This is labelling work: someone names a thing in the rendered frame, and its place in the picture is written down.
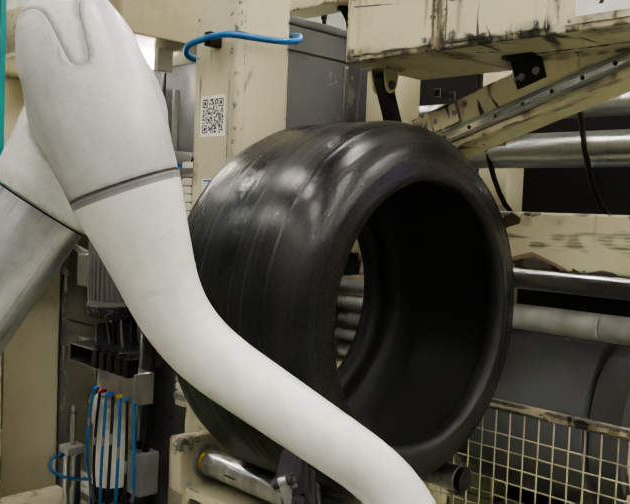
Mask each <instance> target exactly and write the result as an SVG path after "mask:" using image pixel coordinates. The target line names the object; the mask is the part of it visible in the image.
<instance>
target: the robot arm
mask: <svg viewBox="0 0 630 504"><path fill-rule="evenodd" d="M15 58H16V67H17V71H18V75H19V78H20V82H21V85H22V92H23V98H24V107H23V109H22V111H21V114H20V116H19V118H18V120H17V123H16V125H15V127H14V129H13V131H12V133H11V135H10V137H9V139H8V141H7V143H6V145H5V147H4V149H3V151H2V153H1V155H0V355H1V354H2V352H3V351H4V349H5V348H6V346H7V345H8V343H9V342H10V341H11V339H12V338H13V336H14V335H15V333H16V332H17V330H18V329H19V327H20V326H21V324H22V323H23V321H24V320H25V319H26V317H27V316H28V314H29V313H30V311H31V310H32V308H33V307H34V305H35V304H36V302H37V301H38V299H39V298H40V297H41V295H42V294H43V292H44V291H45V289H46V288H47V286H48V285H49V283H50V282H51V280H52V279H53V277H54V276H55V275H56V273H57V272H58V270H59V269H60V267H61V266H62V264H63V263H64V261H65V260H66V258H67V257H68V255H69V254H70V253H71V251H72V250H73V248H74V247H75V245H76V244H77V242H78V241H79V239H80V238H81V236H82V235H83V234H86V235H87V237H88V238H89V240H90V241H91V243H92V245H93V246H94V248H95V250H96V251H97V253H98V255H99V257H100V258H101V260H102V262H103V264H104V265H105V267H106V269H107V271H108V272H109V274H110V276H111V278H112V280H113V281H114V283H115V285H116V287H117V289H118V290H119V292H120V294H121V296H122V298H123V300H124V302H125V303H126V305H127V307H128V309H129V311H130V312H131V314H132V316H133V317H134V319H135V321H136V322H137V324H138V326H139V327H140V329H141V330H142V332H143V333H144V335H145V336H146V338H147V339H148V340H149V342H150V343H151V344H152V346H153V347H154V348H155V349H156V351H157V352H158V353H159V354H160V355H161V357H162V358H163V359H164V360H165V361H166V362H167V363H168V364H169V365H170V366H171V367H172V368H173V369H174V370H175V371H176V372H177V373H178V374H179V375H180V376H181V377H183V378H184V379H185V380H186V381H187V382H189V383H190V384H191V385H192V386H194V387H195V388H196V389H197V390H199V391H200V392H201V393H203V394H204V395H205V396H207V397H208V398H210V399H211V400H213V401H214V402H216V403H217V404H219V405H220V406H222V407H223V408H225V409H226V410H228V411H229V412H231V413H232V414H234V415H235V416H237V417H238V418H240V419H241V420H243V421H244V422H246V423H247V424H249V425H250V426H252V427H254V428H255V429H257V430H258V431H260V432H261V433H263V434H264V435H266V436H267V437H269V438H270V439H272V440H273V441H275V442H276V443H278V444H279V445H281V446H283V447H284V448H286V449H284V450H282V453H281V457H280V461H279V464H278V468H277V472H276V476H275V478H273V479H272V481H271V486H272V487H273V489H274V490H277V492H278V493H279V492H281V494H282V497H281V503H280V504H321V499H320V486H319V484H318V483H317V482H316V483H315V471H314V470H313V468H312V469H311V467H315V468H316V469H318V470H319V471H321V472H322V473H324V474H325V475H327V476H328V477H330V478H331V479H333V480H334V481H336V482H337V483H339V484H340V485H341V486H343V487H344V488H345V489H347V490H348V491H349V492H351V493H352V494H353V495H354V496H355V497H356V498H357V499H359V500H360V502H361V503H362V504H436V502H435V500H434V498H433V497H432V495H431V494H430V492H429V491H428V489H427V487H426V486H425V484H424V483H423V481H422V480H421V479H420V478H419V476H418V475H417V474H416V472H415V471H414V470H413V469H412V467H411V466H410V465H409V464H408V463H407V462H406V461H405V460H404V459H403V458H402V457H401V456H400V455H399V454H398V453H397V452H396V451H395V450H393V449H392V448H391V447H390V446H389V445H387V444H386V443H385V442H384V441H383V440H381V439H380V438H379V437H377V436H376V435H375V434H374V433H372V432H371V431H369V430H368V429H367V428H365V427H364V426H363V425H361V424H360V423H358V422H357V421H356V420H354V419H353V418H352V417H350V416H349V415H347V414H346V413H345V412H343V411H342V410H340V409H339V408H338V407H336V406H335V405H333V404H332V403H331V402H329V401H328V400H326V399H325V398H324V397H322V396H321V395H319V394H318V393H317V392H315V391H314V390H312V389H311V388H310V387H308V386H307V385H305V384H304V383H303V382H301V381H300V380H298V379H297V378H296V377H294V376H293V375H291V374H290V373H289V372H287V371H286V370H284V369H283V368H282V367H280V366H279V365H278V364H276V363H275V362H273V361H272V360H271V359H269V358H268V357H266V356H265V355H264V354H262V353H261V352H259V351H258V350H257V349H255V348H254V347H253V346H251V345H250V344H249V343H247V342H246V341H245V340H244V339H242V338H241V337H240V336H239V335H238V334H237V333H235V332H234V331H233V330H232V329H231V328H230V327H229V326H228V325H227V324H226V323H225V322H224V321H223V320H222V319H221V317H220V316H219V315H218V314H217V312H216V311H215V310H214V308H213V307H212V305H211V304H210V302H209V300H208V299H207V297H206V295H205V293H204V291H203V288H202V285H201V283H200V280H199V277H198V273H197V269H196V264H195V260H194V255H193V249H192V244H191V238H190V233H189V227H188V221H187V215H186V208H185V201H184V194H183V187H182V180H181V176H180V173H179V169H178V165H177V161H176V157H175V153H174V149H173V144H172V139H171V134H170V129H169V125H168V111H167V105H166V101H165V98H164V95H163V92H162V90H161V87H160V85H159V83H158V80H157V78H156V76H155V74H154V73H153V71H152V69H151V67H150V65H149V63H148V62H147V60H146V58H145V57H144V55H143V53H142V51H141V49H140V47H139V44H138V42H137V40H136V37H135V35H134V33H133V32H132V30H131V28H130V27H129V26H128V24H127V23H126V21H125V20H124V19H123V17H122V16H121V15H120V14H119V12H118V11H117V10H116V9H115V8H114V7H113V6H112V4H111V3H110V2H109V1H108V0H30V1H29V2H27V3H26V5H25V6H24V9H23V11H22V13H21V14H20V15H19V17H18V19H17V25H16V36H15Z"/></svg>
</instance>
